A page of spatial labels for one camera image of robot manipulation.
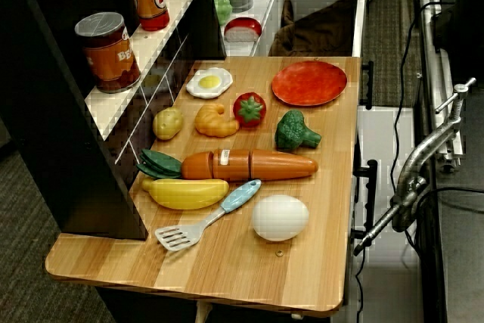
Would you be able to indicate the toy fried egg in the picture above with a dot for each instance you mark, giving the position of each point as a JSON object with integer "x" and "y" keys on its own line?
{"x": 209, "y": 82}

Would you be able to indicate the toy beans can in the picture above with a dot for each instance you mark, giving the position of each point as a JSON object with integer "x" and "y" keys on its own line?
{"x": 107, "y": 54}

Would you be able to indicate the green toy broccoli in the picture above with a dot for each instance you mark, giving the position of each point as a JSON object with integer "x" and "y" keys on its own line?
{"x": 293, "y": 131}

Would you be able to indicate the brown cloth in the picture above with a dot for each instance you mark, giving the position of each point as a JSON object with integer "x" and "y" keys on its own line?
{"x": 317, "y": 28}

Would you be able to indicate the small table screw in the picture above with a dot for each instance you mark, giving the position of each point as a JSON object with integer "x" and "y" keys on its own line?
{"x": 280, "y": 253}

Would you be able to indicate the yellow toy potato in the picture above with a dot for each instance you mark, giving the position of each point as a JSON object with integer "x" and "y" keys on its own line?
{"x": 168, "y": 123}

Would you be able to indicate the red toy tomato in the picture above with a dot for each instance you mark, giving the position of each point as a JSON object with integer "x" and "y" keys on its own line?
{"x": 249, "y": 109}

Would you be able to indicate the black toy kitchen shelf unit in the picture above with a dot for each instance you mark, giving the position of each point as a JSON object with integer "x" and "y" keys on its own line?
{"x": 56, "y": 130}

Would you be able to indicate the toy croissant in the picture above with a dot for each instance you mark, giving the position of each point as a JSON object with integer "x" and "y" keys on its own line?
{"x": 215, "y": 122}

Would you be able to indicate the orange toy carrot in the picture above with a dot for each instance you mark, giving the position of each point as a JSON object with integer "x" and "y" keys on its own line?
{"x": 246, "y": 165}

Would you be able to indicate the yellow toy banana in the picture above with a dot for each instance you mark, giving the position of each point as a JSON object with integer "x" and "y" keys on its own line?
{"x": 185, "y": 193}

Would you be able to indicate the metal C-clamp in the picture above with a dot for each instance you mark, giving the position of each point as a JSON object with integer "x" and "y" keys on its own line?
{"x": 416, "y": 164}

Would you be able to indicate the aluminium frame rail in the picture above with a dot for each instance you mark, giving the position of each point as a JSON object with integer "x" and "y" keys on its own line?
{"x": 435, "y": 54}

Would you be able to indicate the red toy plate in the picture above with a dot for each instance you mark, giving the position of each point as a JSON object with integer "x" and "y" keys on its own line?
{"x": 309, "y": 82}

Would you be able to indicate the white toy egg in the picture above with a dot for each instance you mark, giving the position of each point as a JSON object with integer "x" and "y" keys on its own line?
{"x": 280, "y": 217}

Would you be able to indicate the light green toy lettuce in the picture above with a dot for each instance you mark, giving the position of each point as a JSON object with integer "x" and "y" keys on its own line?
{"x": 222, "y": 7}

